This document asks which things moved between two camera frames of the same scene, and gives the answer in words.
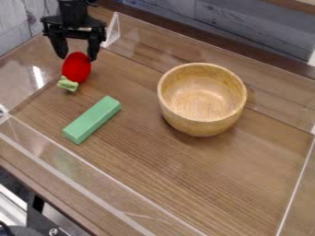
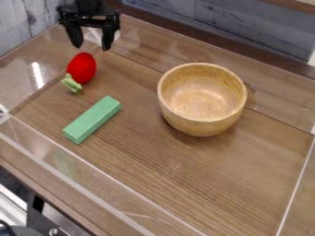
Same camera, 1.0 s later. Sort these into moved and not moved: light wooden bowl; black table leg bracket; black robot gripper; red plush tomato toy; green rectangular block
Moved: red plush tomato toy; black robot gripper
Not moved: light wooden bowl; green rectangular block; black table leg bracket
